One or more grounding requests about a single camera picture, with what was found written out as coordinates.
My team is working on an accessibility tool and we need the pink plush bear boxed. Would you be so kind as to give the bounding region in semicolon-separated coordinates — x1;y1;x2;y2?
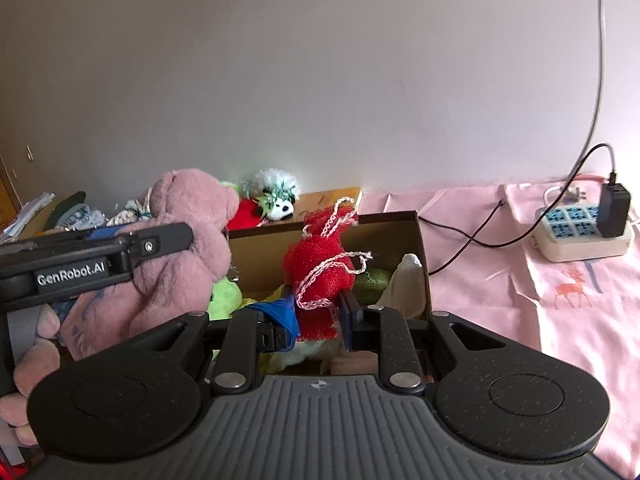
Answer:
60;169;241;362

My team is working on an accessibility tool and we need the black charger cable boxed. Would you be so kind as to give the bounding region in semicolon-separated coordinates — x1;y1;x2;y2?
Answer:
417;144;618;249

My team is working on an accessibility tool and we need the bright blue cloth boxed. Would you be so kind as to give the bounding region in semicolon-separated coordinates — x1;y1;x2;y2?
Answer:
247;296;302;345

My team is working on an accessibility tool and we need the red plush item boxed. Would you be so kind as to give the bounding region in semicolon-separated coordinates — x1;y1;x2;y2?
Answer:
227;199;271;231

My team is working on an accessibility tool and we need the green frog plush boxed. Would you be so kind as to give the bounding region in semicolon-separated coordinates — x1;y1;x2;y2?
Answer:
207;277;246;322

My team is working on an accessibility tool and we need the stack of papers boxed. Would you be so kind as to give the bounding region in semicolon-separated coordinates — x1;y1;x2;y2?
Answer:
0;191;56;241

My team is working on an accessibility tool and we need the dark green cap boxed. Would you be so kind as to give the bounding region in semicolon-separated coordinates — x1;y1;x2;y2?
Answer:
45;191;88;231

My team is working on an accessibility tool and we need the black charger adapter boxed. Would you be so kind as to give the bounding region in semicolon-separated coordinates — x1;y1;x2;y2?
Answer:
598;182;631;239

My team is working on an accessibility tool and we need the white power cord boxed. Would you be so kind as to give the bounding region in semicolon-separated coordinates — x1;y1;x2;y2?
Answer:
535;184;591;221

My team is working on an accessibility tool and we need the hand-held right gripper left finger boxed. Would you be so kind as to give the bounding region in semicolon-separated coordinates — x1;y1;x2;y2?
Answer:
131;310;297;394

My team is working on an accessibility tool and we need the white power strip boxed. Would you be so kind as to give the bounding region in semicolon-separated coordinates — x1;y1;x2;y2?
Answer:
530;195;632;263

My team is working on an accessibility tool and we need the pink printed bedsheet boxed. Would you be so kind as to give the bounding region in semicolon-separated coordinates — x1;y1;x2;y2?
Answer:
350;172;640;476

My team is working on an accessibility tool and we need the person's left hand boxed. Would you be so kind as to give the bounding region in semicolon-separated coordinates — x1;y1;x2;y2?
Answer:
0;304;62;448

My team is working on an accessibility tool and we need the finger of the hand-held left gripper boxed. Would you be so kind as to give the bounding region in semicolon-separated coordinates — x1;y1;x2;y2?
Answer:
125;223;195;267

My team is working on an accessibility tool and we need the white green fluffy toy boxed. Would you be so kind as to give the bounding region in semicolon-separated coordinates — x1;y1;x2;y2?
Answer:
242;167;302;222

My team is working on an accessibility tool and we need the long wall cable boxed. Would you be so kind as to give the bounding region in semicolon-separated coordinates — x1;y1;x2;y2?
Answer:
575;0;608;183

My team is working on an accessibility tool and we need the black loose cable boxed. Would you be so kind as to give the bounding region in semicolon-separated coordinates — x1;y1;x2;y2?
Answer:
429;200;506;276

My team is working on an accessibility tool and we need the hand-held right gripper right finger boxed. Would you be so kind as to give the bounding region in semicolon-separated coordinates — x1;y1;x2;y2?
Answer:
337;290;507;392

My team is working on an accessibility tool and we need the brown cardboard box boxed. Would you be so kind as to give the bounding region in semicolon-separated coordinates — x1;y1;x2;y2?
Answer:
220;187;432;376

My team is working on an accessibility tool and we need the white green rope toy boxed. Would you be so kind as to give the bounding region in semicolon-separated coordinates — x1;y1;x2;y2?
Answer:
107;187;153;227

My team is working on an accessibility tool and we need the wooden cabinet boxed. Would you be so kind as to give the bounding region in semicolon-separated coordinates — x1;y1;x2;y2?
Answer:
0;152;23;221

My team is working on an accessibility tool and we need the green white-spotted plush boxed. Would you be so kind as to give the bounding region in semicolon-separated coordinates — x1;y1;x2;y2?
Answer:
352;267;394;306

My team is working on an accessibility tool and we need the red mesh scrubber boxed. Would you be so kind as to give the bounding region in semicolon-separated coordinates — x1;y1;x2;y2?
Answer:
282;196;374;342

